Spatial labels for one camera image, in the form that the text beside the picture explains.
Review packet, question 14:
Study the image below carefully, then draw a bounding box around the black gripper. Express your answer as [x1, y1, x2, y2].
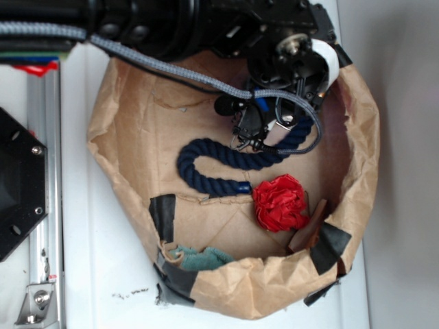
[214, 37, 340, 151]

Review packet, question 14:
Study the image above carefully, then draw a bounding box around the silver keys bunch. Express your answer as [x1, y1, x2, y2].
[268, 116, 297, 131]

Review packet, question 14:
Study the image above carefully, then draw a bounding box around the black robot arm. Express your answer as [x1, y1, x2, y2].
[1, 1, 340, 154]

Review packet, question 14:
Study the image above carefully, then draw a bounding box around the red crumpled paper ball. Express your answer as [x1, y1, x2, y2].
[252, 174, 309, 232]

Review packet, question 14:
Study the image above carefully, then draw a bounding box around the brown wooden piece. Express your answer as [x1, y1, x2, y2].
[288, 199, 328, 254]

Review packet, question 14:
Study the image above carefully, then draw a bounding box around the brown paper bag container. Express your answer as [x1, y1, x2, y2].
[88, 59, 380, 319]

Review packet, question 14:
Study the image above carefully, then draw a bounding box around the teal green cloth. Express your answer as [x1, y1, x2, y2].
[169, 245, 235, 271]

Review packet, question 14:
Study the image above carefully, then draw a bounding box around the navy blue twisted rope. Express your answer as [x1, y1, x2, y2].
[176, 116, 313, 199]

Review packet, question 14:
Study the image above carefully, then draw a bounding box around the aluminium extrusion rail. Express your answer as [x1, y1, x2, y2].
[27, 71, 66, 328]

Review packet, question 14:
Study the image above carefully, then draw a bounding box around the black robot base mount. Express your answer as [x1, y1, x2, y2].
[1, 109, 47, 261]

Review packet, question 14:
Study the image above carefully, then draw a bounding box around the grey braided cable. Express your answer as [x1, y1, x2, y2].
[0, 21, 323, 154]

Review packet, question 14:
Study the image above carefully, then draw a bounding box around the metal corner bracket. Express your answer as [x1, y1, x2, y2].
[14, 283, 58, 328]

